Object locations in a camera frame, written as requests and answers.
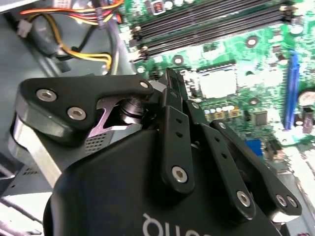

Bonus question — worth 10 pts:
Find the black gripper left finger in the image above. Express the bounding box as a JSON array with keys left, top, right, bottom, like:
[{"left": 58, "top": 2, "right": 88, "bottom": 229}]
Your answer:
[{"left": 8, "top": 68, "right": 196, "bottom": 196}]

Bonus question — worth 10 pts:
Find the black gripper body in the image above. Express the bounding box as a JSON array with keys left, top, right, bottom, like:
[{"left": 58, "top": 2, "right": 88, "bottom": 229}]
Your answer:
[{"left": 43, "top": 127, "right": 282, "bottom": 236}]

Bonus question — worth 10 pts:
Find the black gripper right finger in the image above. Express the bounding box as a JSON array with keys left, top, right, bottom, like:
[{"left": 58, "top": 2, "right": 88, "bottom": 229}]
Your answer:
[{"left": 174, "top": 72, "right": 303, "bottom": 221}]

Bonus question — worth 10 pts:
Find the silver CPU plate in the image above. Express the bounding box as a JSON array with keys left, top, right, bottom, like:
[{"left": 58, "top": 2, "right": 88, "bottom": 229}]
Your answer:
[{"left": 199, "top": 70, "right": 237, "bottom": 97}]

